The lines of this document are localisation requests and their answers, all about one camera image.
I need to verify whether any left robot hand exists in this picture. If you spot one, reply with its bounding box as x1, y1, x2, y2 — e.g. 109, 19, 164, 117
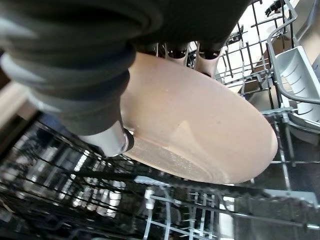
264, 1, 285, 18

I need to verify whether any grey plastic cutlery basket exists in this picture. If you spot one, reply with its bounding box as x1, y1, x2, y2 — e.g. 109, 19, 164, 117
266, 14, 320, 146

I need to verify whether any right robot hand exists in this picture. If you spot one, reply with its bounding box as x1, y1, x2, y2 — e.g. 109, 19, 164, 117
0, 0, 253, 159

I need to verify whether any pink ceramic plate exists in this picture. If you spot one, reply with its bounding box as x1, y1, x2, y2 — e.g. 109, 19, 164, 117
119, 51, 279, 185

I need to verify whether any dark wire dishwasher rack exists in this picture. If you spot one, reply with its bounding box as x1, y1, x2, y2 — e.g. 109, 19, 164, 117
0, 0, 320, 240

